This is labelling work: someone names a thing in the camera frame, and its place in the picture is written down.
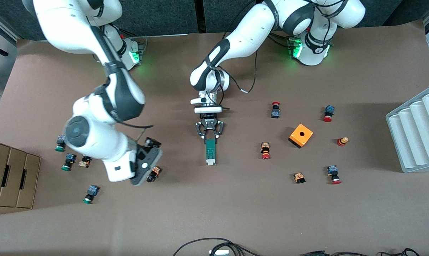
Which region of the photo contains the black looping power cable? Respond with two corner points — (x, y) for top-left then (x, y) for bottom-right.
(172, 238), (263, 256)

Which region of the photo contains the white ridged plastic tray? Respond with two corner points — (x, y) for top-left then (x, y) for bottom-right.
(386, 84), (429, 173)

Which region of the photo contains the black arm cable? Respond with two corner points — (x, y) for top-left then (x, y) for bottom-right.
(124, 121), (154, 129)
(221, 48), (259, 111)

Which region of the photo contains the black selector orange contact block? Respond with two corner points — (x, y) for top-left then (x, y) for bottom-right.
(147, 166), (162, 183)

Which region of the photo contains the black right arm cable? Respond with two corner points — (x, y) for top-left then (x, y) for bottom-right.
(124, 121), (154, 129)

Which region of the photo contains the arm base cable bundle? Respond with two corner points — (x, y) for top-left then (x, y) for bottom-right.
(118, 30), (149, 55)
(269, 31), (294, 49)

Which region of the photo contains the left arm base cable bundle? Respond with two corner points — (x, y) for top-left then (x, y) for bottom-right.
(269, 31), (294, 49)

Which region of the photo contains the thin black curled cable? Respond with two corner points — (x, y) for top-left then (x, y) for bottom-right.
(378, 248), (421, 256)

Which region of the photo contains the brown cardboard divider box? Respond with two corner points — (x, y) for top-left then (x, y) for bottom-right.
(0, 139), (41, 209)

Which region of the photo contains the red mushroom button blue block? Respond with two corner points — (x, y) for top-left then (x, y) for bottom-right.
(322, 105), (335, 123)
(326, 165), (342, 185)

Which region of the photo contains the orange button enclosure box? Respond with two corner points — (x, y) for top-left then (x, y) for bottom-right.
(288, 123), (314, 149)

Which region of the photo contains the green terminal block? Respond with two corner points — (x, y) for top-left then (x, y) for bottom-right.
(204, 139), (217, 166)

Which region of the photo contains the right arm base cable bundle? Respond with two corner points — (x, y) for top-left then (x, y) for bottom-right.
(118, 30), (149, 55)

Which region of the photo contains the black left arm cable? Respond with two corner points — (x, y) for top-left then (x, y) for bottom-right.
(221, 48), (259, 111)

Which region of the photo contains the black cable with plug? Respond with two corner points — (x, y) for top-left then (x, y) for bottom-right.
(300, 250), (375, 256)

